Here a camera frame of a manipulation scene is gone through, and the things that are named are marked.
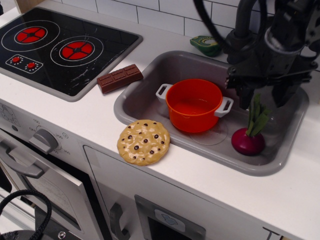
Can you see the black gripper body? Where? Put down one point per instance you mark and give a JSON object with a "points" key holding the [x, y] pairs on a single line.
{"points": [[277, 60]]}

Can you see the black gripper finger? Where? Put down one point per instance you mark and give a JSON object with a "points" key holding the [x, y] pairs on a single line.
{"points": [[282, 93], [245, 96]]}

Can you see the red beet with green leaves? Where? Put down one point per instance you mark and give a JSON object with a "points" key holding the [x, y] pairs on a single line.
{"points": [[250, 141]]}

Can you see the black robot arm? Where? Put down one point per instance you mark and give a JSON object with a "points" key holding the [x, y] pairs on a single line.
{"points": [[288, 11]]}

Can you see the grey sink basin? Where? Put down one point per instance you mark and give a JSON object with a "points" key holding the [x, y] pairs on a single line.
{"points": [[139, 101]]}

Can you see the dark grey faucet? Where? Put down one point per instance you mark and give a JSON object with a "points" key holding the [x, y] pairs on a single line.
{"points": [[241, 36]]}

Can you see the green avocado half toy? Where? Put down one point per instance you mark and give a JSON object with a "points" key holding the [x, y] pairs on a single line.
{"points": [[207, 45]]}

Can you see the chocolate chip cookie toy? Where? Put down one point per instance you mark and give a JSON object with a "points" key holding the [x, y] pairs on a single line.
{"points": [[143, 142]]}

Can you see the brown chocolate bar toy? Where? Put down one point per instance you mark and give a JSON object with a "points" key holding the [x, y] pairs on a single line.
{"points": [[119, 78]]}

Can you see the grey dishwasher panel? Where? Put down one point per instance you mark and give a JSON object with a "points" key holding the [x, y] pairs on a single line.
{"points": [[158, 223]]}

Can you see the black toy stove top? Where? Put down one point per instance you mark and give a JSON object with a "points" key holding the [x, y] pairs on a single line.
{"points": [[60, 54]]}

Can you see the white oven door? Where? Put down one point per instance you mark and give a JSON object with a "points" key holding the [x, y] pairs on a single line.
{"points": [[71, 201]]}

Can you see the grey oven knob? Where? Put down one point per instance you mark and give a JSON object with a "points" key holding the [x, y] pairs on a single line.
{"points": [[43, 141]]}

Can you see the orange pot with grey handles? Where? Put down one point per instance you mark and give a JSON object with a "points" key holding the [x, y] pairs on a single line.
{"points": [[194, 105]]}

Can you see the grey cabinet door handle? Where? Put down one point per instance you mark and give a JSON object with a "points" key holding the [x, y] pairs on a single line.
{"points": [[115, 215]]}

